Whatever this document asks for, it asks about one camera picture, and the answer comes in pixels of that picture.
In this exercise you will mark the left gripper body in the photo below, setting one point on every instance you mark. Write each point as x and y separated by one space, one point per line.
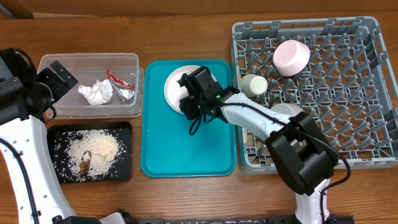
50 87

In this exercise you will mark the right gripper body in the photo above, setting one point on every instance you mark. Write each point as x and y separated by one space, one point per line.
193 107

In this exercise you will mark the large pink plate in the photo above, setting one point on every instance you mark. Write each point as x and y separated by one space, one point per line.
172 90

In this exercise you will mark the white napkin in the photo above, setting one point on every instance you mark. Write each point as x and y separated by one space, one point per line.
98 94

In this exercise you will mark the cream paper cup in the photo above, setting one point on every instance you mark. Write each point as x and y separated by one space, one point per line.
253 85

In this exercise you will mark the red foil wrapper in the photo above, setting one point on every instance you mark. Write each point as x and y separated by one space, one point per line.
125 90

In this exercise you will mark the grey bowl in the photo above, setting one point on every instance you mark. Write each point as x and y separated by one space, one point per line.
287 108

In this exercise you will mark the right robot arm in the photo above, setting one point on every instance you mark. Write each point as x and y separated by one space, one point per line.
304 159

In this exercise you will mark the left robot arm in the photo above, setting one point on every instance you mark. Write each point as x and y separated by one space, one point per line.
25 96

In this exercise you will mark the grey dishwasher rack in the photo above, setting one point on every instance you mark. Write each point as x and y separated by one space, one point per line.
348 85

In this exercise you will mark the clear plastic bin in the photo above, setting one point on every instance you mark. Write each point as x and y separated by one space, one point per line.
89 68

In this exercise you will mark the teal plastic tray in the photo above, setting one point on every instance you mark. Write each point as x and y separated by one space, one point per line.
167 148

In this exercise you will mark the black plastic tray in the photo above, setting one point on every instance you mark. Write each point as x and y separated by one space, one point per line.
124 168

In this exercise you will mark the cardboard backdrop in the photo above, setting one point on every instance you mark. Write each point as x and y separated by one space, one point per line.
27 8

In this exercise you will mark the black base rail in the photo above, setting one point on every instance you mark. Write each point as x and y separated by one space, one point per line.
217 221

